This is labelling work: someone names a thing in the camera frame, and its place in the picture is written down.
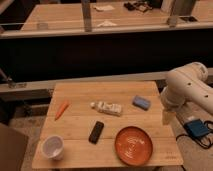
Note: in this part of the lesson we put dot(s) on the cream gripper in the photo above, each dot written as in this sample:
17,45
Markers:
167,116

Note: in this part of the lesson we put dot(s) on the white plastic bottle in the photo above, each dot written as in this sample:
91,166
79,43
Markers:
107,108

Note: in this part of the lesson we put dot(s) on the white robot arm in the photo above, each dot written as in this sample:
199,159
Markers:
186,83

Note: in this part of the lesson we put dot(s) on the orange ceramic bowl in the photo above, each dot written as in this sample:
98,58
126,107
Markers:
133,146

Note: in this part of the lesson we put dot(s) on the blue electronic box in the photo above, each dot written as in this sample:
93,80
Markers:
196,129

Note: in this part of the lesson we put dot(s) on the blue sponge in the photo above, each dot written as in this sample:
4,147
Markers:
141,102

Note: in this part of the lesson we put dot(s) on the black remote control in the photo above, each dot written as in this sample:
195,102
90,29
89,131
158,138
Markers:
96,132

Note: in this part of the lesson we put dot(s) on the orange carrot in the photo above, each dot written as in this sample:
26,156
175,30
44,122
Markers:
61,110

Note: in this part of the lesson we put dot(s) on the wooden workbench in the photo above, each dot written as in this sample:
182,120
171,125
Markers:
67,19

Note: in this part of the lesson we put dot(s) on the white crumpled paper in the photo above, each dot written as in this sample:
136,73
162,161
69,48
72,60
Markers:
107,23

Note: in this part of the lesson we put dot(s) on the black tool pile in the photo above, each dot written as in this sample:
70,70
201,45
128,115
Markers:
142,6

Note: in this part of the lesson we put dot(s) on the white paper cup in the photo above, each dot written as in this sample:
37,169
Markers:
53,147

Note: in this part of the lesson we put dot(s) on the white paper sheet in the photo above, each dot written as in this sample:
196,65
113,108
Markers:
104,8

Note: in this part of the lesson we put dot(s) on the metal post right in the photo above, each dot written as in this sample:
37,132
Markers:
181,9

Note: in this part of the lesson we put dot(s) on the metal post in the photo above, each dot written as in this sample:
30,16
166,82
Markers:
86,15
181,9

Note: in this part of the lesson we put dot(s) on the metal clamp bracket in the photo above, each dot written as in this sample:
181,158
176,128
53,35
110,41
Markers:
11,84

